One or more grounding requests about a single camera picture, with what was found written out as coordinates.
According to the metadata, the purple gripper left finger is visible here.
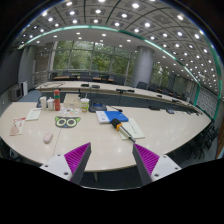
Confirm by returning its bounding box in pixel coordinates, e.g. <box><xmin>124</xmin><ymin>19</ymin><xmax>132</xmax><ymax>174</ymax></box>
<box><xmin>39</xmin><ymin>142</ymin><xmax>92</xmax><ymax>186</ymax></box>

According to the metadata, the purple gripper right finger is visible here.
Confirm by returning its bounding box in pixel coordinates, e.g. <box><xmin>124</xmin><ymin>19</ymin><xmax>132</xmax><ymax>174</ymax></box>
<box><xmin>132</xmin><ymin>143</ymin><xmax>182</xmax><ymax>187</ymax></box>

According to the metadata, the pale green paper pad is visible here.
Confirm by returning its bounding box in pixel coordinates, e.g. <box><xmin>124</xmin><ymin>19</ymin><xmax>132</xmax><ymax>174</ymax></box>
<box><xmin>123</xmin><ymin>118</ymin><xmax>145</xmax><ymax>139</ymax></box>

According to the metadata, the blue notebook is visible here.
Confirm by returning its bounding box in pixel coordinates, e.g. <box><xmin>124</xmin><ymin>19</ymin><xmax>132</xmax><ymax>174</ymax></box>
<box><xmin>96</xmin><ymin>111</ymin><xmax>128</xmax><ymax>124</ymax></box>

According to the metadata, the colourful sticker sheet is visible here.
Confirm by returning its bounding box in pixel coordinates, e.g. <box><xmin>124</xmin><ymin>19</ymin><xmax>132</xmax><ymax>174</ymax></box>
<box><xmin>59</xmin><ymin>107</ymin><xmax>81</xmax><ymax>115</ymax></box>

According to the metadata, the black conference phone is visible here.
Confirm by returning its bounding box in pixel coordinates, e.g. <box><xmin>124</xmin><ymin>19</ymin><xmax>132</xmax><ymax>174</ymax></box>
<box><xmin>89</xmin><ymin>102</ymin><xmax>107</xmax><ymax>113</ymax></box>

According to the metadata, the green label paper cup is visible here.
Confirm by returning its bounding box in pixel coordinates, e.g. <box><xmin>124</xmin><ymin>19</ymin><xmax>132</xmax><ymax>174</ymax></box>
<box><xmin>81</xmin><ymin>98</ymin><xmax>90</xmax><ymax>112</ymax></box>

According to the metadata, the cardboard box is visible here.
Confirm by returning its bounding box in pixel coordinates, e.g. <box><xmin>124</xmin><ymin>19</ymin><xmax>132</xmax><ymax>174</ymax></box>
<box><xmin>63</xmin><ymin>93</ymin><xmax>81</xmax><ymax>108</ymax></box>

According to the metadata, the white notepad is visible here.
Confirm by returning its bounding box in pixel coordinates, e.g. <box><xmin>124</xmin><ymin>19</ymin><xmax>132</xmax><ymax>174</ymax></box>
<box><xmin>26</xmin><ymin>108</ymin><xmax>42</xmax><ymax>121</ymax></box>

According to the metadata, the white lidded jar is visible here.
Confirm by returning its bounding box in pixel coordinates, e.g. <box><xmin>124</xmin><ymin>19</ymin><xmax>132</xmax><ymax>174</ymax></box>
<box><xmin>47</xmin><ymin>97</ymin><xmax>54</xmax><ymax>111</ymax></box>

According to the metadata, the red cylindrical bottle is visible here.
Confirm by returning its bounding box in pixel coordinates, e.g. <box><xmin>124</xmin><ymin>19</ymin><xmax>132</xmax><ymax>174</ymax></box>
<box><xmin>54</xmin><ymin>89</ymin><xmax>60</xmax><ymax>111</ymax></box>

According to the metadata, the red patterned booklet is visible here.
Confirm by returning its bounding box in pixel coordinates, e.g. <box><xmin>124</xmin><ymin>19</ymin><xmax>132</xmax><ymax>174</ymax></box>
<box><xmin>10</xmin><ymin>117</ymin><xmax>26</xmax><ymax>136</ymax></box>

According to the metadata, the black yellow handled tool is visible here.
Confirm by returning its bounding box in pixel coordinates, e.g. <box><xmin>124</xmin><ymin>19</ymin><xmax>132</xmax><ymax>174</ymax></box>
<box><xmin>111</xmin><ymin>118</ymin><xmax>136</xmax><ymax>143</ymax></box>

